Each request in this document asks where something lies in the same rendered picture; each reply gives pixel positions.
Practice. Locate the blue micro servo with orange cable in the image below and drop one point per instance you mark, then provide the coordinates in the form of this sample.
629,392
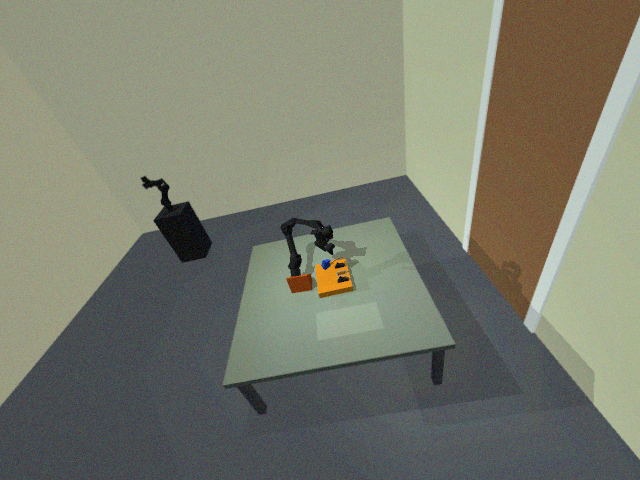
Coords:
326,264

